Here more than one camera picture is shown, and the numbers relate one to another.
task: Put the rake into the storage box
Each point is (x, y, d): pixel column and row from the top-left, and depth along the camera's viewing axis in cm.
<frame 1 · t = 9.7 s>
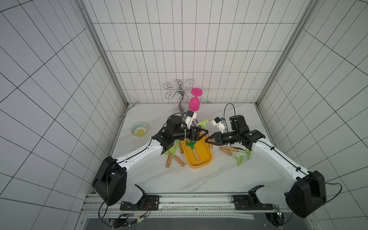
left hand: (202, 133, 75), fingers open
right hand: (202, 142, 74), fingers closed
blue yellow patterned bowl: (139, 129, 105), on the table
chrome cup holder stand: (180, 86, 91), point 31 cm above the table
pink plastic goblet: (194, 102, 97), point 20 cm above the table
yellow storage box: (203, 151, 93), point 2 cm above the table
dark green rake wooden handle: (191, 143, 96), point 2 cm above the table
light green spade wooden handle: (203, 123, 78), point 26 cm above the table
light green fork rake right: (239, 159, 89), point 2 cm above the table
light green rake left: (170, 152, 92), point 2 cm above the table

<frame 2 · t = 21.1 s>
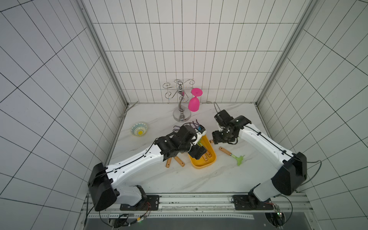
left hand: (197, 149, 74), fingers open
right hand: (216, 139, 81), fingers open
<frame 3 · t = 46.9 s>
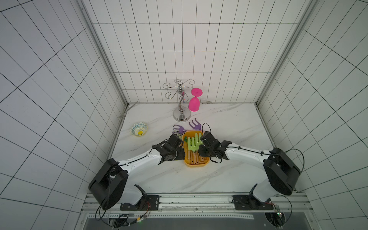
left hand: (178, 157, 86), fingers open
right hand: (195, 152, 88), fingers open
purple rake: (181, 130, 103), point 2 cm above the table
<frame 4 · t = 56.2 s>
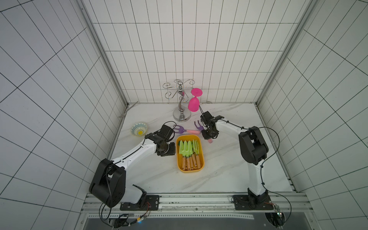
left hand: (170, 154, 84), fingers open
right hand: (202, 136, 99), fingers closed
